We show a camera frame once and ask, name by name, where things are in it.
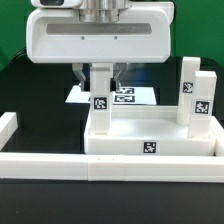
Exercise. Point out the fiducial marker board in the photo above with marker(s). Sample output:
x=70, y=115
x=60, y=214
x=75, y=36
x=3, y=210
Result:
x=127, y=95

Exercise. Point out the white fence block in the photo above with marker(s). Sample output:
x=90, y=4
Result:
x=8, y=125
x=218, y=132

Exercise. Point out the white right fence block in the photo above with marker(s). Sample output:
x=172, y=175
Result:
x=218, y=132

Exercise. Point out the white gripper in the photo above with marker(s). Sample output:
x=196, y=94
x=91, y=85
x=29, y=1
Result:
x=99, y=32

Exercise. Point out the white front fence bar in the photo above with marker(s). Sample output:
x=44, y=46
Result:
x=83, y=167

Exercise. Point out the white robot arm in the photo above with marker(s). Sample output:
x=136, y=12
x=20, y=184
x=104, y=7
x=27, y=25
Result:
x=99, y=38

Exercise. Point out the white left fence block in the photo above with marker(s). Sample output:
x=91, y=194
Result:
x=8, y=125

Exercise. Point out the white desk top tray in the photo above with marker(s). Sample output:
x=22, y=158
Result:
x=146, y=130

